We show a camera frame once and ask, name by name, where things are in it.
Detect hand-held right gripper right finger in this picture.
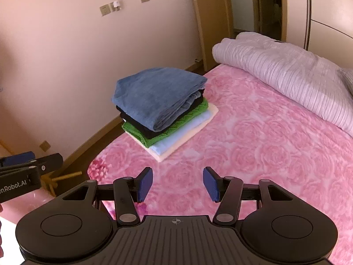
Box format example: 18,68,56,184
203,166,294,226

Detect wooden stand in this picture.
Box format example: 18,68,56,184
41,172,83,197

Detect pink floral blanket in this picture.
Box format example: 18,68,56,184
88,63,353,254

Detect folded green knit sweater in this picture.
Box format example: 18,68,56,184
122,99,209,148

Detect folded cream garment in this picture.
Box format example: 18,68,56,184
129,106,219,163

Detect folded light blue garment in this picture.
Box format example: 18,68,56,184
149,110,210,157

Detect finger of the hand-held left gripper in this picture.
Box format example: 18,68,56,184
0,151,36,168
0,153,64,175

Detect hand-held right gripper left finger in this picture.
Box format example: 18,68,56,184
62,166,154,226

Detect blue denim jeans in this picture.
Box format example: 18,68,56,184
111,67,208,132

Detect wooden door frame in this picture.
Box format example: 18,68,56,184
250,0,289,44

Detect cream wardrobe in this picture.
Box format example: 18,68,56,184
285,0,353,68

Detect folded black garment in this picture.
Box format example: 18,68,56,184
116,88,206,140

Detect wooden door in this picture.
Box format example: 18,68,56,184
189,0,235,73

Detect striped pale pink quilt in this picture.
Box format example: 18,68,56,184
212,31,353,139

